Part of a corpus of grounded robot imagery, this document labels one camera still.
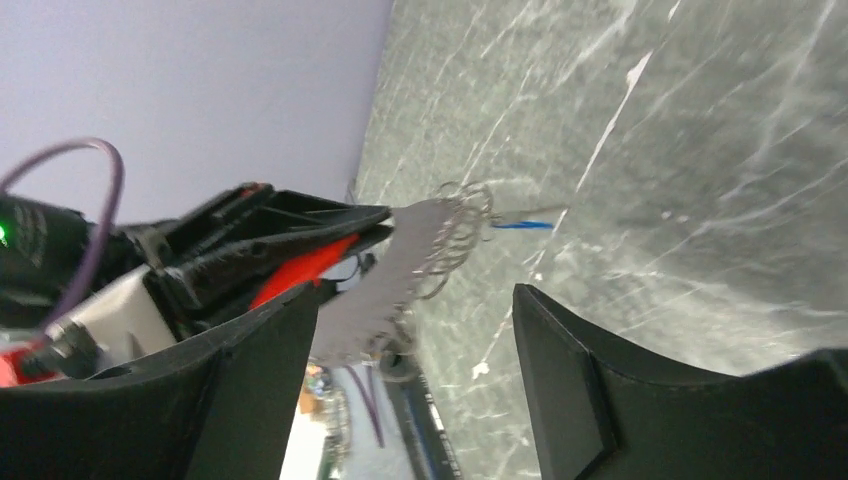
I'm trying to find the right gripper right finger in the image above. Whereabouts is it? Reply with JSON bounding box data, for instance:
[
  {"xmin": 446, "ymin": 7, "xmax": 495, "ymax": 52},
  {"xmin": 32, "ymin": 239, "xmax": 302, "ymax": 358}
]
[{"xmin": 513, "ymin": 284, "xmax": 847, "ymax": 480}]

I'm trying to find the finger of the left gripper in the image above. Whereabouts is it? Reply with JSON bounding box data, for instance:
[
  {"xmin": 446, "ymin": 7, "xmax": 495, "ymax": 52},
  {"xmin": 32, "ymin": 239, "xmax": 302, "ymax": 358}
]
[
  {"xmin": 160, "ymin": 225, "xmax": 393, "ymax": 311},
  {"xmin": 178, "ymin": 190, "xmax": 391, "ymax": 263}
]

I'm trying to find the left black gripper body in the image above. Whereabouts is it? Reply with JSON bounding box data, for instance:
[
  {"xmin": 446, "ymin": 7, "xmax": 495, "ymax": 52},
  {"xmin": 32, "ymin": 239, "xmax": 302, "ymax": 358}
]
[{"xmin": 125, "ymin": 182, "xmax": 279, "ymax": 341}]

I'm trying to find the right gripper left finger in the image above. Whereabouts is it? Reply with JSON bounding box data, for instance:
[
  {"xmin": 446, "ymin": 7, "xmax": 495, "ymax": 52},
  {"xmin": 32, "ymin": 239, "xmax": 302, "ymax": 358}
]
[{"xmin": 1, "ymin": 283, "xmax": 325, "ymax": 479}]

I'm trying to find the blue tagged key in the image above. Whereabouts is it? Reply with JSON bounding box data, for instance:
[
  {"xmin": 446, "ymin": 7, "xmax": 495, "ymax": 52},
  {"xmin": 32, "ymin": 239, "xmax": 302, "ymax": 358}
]
[{"xmin": 489, "ymin": 205, "xmax": 569, "ymax": 230}]

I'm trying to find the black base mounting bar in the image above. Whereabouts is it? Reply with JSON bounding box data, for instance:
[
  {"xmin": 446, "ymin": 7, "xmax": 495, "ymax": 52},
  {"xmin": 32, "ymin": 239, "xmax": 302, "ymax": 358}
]
[{"xmin": 377, "ymin": 354, "xmax": 463, "ymax": 480}]

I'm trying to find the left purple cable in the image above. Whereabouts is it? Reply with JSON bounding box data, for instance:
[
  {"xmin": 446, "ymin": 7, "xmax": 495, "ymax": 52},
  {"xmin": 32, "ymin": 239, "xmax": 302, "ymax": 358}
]
[{"xmin": 0, "ymin": 137, "xmax": 126, "ymax": 333}]

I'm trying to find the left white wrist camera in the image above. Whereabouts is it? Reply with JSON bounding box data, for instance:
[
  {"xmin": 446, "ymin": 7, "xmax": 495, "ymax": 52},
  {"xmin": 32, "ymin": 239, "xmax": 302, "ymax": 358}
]
[{"xmin": 0, "ymin": 264, "xmax": 180, "ymax": 389}]

